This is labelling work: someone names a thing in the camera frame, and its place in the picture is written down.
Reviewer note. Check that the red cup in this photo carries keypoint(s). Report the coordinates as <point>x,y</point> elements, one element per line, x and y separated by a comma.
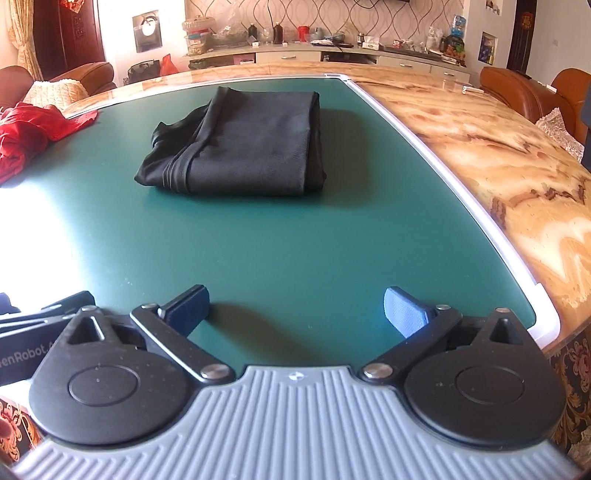
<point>303,33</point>

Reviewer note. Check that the brown leather armchair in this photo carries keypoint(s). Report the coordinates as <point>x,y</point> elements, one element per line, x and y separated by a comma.
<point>572,92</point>
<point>512,92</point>

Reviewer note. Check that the cream cushion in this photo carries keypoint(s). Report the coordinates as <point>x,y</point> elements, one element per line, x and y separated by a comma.
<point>55,92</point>

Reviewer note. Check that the dark wooden door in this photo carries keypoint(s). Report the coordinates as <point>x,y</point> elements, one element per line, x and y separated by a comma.
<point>69,32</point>

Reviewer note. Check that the white sideboard cabinet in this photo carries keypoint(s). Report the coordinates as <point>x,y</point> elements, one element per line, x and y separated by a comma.
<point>323,57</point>

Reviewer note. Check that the green table mat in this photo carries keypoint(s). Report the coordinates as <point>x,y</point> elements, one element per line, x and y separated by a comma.
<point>286,240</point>

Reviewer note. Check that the dark glass bottle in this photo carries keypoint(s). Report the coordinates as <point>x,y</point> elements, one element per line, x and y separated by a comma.
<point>278,33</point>
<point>252,34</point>

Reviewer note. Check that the black pants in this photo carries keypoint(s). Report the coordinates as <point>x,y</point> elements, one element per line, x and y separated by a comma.
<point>249,143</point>

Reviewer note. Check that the clear plastic container stack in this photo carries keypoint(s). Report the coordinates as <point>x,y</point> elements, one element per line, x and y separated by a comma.
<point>197,37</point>

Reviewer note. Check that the red plastic bag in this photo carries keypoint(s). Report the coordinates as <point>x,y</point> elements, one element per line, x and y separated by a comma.
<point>168,67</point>

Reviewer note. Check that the small white object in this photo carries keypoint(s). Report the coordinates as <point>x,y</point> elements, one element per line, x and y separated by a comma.
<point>472,88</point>

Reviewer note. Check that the floral patterned fabric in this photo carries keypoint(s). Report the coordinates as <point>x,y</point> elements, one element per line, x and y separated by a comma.
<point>572,392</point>

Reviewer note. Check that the red garment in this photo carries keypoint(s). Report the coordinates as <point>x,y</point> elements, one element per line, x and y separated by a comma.
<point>27,138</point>

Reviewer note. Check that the black jacket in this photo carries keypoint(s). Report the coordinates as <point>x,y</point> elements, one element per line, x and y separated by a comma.
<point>586,134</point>

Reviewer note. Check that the brown leather sofa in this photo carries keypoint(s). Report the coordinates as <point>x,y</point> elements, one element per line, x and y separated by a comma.
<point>92,76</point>

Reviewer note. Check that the grey lace chair cover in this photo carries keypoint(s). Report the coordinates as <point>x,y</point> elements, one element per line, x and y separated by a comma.
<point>558,134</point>

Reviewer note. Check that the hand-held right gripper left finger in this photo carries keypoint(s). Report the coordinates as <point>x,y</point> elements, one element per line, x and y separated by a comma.
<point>187,309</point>

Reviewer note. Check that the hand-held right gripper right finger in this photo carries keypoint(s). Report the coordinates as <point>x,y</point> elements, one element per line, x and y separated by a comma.
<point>406,309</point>

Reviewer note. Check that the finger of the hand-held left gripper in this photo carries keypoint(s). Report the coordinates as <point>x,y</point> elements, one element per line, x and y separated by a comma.
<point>69,302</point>

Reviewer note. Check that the yellow curtain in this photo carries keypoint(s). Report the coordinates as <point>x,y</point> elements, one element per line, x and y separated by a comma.
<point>21,41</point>

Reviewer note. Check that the black bag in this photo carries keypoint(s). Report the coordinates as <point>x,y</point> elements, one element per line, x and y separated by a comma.
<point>143,74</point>

